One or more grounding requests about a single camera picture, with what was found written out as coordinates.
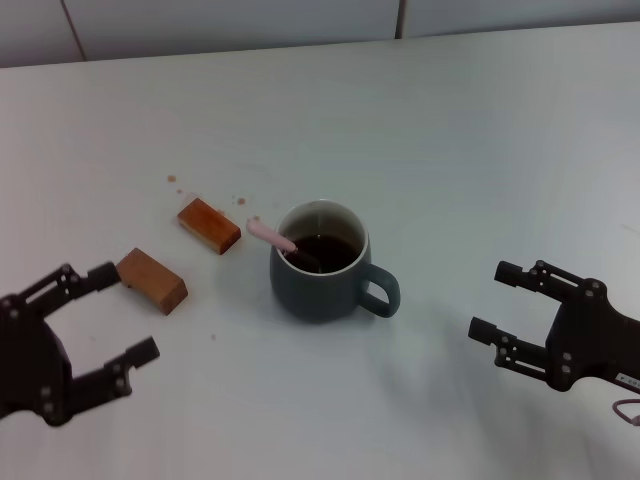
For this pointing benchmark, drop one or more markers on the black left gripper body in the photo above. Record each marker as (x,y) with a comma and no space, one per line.
(30,365)

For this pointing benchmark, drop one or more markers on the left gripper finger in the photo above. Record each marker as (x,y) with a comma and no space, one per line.
(115,375)
(100,277)

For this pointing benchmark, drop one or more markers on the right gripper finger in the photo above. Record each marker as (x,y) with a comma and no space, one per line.
(510,275)
(482,331)

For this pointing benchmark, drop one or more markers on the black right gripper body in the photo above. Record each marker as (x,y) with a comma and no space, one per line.
(595,340)

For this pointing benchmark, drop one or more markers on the grey ceramic cup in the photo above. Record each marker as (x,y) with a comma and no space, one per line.
(310,295)

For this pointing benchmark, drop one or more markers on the notched wooden block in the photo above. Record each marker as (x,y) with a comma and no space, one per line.
(155,285)

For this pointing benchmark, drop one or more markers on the solid wooden block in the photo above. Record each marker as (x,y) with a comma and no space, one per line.
(210,227)

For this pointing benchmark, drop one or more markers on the dark coffee liquid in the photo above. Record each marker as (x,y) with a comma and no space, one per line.
(335,250)

